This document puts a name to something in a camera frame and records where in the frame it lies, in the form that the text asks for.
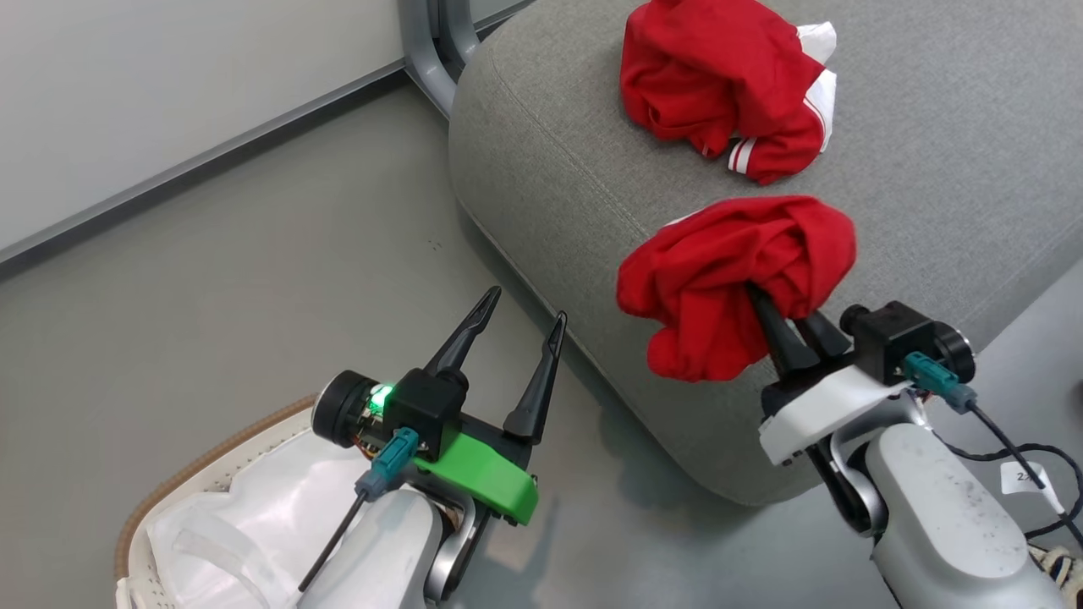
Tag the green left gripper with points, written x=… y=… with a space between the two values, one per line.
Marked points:
x=486 y=482

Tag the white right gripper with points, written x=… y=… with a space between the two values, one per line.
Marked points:
x=825 y=406

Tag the plain red garment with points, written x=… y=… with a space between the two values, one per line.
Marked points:
x=719 y=271

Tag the red garment with white trim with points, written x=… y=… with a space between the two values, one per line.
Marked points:
x=711 y=76

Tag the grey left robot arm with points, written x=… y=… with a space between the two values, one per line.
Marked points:
x=381 y=550

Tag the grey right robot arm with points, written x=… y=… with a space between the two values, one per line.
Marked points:
x=939 y=516

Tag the grey fabric sofa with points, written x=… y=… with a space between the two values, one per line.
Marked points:
x=948 y=186

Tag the white laundry basket brown rim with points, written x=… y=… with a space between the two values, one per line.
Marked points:
x=169 y=486

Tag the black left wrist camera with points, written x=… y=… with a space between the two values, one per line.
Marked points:
x=423 y=406

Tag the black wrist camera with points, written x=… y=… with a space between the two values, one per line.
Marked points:
x=423 y=406
x=897 y=338

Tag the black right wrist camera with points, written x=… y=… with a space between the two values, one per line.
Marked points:
x=897 y=338

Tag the grey partition base rail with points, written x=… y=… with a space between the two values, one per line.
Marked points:
x=195 y=161

